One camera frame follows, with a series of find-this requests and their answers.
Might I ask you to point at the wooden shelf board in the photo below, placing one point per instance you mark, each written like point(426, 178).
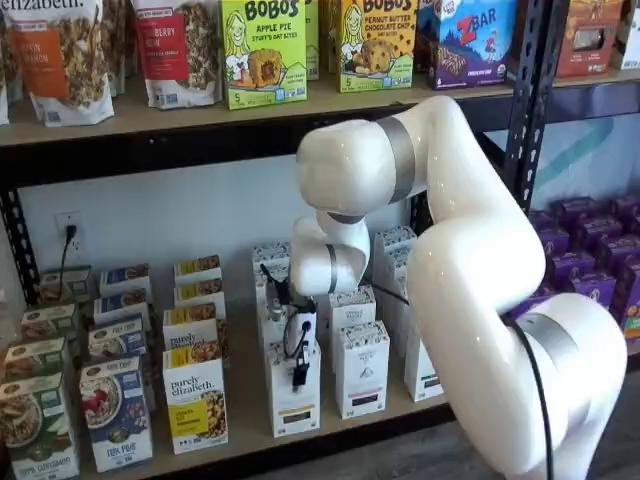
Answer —
point(245, 390)
point(590, 80)
point(150, 122)

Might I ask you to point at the white snack box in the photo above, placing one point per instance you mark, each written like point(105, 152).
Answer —
point(631, 30)

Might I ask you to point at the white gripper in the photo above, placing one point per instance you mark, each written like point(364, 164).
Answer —
point(307, 332)

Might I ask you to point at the white and yellow granola box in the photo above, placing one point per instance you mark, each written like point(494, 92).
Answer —
point(200, 294)
point(195, 400)
point(192, 327)
point(197, 267)

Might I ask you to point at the purple box orange label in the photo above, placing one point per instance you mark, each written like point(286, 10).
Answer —
point(634, 322)

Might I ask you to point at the green oatmeal box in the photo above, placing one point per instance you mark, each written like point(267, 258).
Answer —
point(67, 285)
point(35, 357)
point(37, 430)
point(47, 322)

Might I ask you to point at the purple snack box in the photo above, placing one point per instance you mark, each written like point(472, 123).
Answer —
point(620, 252)
point(597, 232)
point(629, 210)
point(629, 285)
point(550, 232)
point(592, 286)
point(572, 210)
point(570, 270)

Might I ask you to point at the white tea box yellow strip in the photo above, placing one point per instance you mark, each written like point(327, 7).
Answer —
point(295, 410)

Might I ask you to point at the brown snack box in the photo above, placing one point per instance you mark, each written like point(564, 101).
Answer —
point(590, 35)

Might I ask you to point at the orange label granola bag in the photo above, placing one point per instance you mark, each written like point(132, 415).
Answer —
point(55, 60)

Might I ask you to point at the white tea box black strip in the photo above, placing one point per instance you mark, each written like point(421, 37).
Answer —
point(422, 385)

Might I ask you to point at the red label granola bag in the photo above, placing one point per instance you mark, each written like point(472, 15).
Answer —
point(175, 50)

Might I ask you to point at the yellow Bobo's peanut butter box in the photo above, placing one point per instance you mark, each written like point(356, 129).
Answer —
point(377, 50)

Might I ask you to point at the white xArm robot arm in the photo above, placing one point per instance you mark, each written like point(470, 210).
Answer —
point(475, 300)

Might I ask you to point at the blue oatmeal box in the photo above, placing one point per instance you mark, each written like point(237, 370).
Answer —
point(125, 280)
point(115, 415)
point(122, 307)
point(117, 337)

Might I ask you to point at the white granola bag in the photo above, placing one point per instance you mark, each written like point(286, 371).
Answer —
point(119, 45)

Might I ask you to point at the white tea box pink strip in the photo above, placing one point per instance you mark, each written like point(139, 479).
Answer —
point(362, 370)

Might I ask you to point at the white wall outlet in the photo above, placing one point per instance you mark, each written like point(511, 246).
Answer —
point(62, 220)

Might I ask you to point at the green Bobo's apple pie box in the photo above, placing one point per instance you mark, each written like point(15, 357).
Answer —
point(265, 50)

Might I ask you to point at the purple Zbar box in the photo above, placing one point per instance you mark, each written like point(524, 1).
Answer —
point(465, 45)

